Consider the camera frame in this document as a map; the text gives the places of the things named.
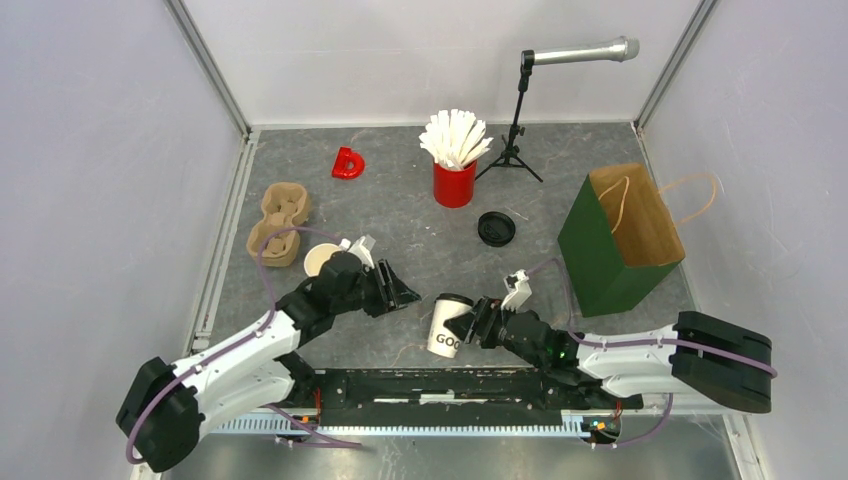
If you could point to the red plastic letter d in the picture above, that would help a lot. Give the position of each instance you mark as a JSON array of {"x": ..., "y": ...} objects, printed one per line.
[{"x": 348, "y": 164}]

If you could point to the white paper cup stack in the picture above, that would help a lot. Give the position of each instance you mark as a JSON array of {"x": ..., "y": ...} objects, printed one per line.
[{"x": 317, "y": 256}]

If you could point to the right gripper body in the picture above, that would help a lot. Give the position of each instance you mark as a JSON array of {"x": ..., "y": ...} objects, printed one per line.
[{"x": 491, "y": 313}]

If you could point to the black mini tripod stand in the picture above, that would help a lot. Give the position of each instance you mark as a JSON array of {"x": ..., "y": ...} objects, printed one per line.
[{"x": 509, "y": 157}]

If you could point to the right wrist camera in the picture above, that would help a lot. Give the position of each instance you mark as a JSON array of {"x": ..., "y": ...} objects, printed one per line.
[{"x": 518, "y": 290}]

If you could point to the brown cardboard cup carrier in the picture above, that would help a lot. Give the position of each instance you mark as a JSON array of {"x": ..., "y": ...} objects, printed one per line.
[{"x": 283, "y": 205}]

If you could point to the red cylindrical holder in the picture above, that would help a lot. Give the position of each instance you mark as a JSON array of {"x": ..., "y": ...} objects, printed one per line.
[{"x": 453, "y": 188}]

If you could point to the green paper bag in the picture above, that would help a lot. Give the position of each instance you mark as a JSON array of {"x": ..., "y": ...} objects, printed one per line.
[{"x": 619, "y": 240}]

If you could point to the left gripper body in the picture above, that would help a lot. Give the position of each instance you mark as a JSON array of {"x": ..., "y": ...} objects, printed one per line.
[{"x": 368, "y": 294}]

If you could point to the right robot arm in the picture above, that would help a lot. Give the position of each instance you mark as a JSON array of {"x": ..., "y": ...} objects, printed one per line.
[{"x": 697, "y": 354}]

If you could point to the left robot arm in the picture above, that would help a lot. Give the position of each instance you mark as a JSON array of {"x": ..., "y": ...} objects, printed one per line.
[{"x": 170, "y": 407}]

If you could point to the silver microphone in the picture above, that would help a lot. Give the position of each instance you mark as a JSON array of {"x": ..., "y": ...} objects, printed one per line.
[{"x": 619, "y": 49}]

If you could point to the single white paper cup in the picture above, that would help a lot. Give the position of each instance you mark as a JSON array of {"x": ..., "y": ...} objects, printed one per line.
[{"x": 440, "y": 341}]

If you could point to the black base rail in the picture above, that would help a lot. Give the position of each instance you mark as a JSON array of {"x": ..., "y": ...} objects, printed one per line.
[{"x": 459, "y": 397}]

